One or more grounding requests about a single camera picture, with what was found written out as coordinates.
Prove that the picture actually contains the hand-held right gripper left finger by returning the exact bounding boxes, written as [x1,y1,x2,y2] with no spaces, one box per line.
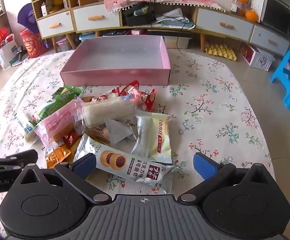
[9,153,112,203]

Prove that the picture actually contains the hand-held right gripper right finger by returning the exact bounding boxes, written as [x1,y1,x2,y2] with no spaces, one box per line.
[177,152,280,203]

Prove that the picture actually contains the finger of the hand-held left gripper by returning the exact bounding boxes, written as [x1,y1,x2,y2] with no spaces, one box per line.
[0,149,38,173]

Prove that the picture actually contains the orange and white snack packet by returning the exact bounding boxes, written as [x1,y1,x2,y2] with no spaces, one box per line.
[45,143,72,169]

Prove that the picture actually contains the small red-orange snack packet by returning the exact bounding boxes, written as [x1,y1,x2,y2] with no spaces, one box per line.
[62,130,82,147]

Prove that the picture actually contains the white cookie packet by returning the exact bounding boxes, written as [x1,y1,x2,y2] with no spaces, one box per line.
[74,134,178,195]

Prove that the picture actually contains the silver snack packet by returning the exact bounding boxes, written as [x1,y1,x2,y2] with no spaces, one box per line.
[104,118,137,145]

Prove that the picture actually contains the pink clear snack packet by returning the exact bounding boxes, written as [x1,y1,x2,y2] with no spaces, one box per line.
[34,99,85,145]

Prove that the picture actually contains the clear packet with white cake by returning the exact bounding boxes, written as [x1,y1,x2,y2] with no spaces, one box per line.
[81,97,138,129]

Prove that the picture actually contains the cream white snack packet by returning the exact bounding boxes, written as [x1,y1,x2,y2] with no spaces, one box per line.
[131,114,173,165]

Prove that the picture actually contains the green snack packet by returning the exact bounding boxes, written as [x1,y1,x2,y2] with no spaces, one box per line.
[34,85,83,127]

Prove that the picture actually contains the red snack packet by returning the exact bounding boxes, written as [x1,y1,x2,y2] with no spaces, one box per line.
[111,80,140,100]
[135,87,158,113]

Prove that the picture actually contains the pink cardboard box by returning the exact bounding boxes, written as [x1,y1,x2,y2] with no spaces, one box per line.
[60,35,171,87]

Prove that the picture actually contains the white shopping bag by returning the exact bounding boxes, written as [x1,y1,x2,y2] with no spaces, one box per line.
[0,34,24,70]

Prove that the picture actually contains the red gift bag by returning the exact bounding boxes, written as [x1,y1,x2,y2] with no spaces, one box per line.
[0,29,12,50]

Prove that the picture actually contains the red printed bag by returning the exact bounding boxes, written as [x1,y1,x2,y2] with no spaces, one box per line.
[19,29,48,58]

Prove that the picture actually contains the yellow egg tray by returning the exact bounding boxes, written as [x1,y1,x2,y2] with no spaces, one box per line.
[205,42,236,62]

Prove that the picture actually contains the clear storage bin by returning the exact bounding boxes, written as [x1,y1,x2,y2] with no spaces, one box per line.
[163,35,191,50]

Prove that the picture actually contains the blue-lidded storage bin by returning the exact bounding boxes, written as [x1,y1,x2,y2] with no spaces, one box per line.
[79,32,97,43]

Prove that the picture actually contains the purple hat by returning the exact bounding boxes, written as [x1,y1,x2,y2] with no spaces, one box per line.
[17,3,40,34]

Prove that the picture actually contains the white drawer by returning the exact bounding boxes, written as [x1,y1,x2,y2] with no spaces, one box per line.
[37,10,75,39]
[196,6,254,42]
[250,25,290,55]
[73,4,122,32]

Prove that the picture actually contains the pile of loose papers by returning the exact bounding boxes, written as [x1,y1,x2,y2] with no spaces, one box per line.
[155,7,196,29]

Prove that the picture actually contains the open black case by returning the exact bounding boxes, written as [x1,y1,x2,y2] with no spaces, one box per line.
[122,1,155,27]

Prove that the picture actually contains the white microwave oven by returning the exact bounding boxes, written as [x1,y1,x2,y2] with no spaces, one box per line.
[260,0,290,39]

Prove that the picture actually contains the black cable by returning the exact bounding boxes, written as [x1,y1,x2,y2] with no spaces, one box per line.
[145,0,188,52]

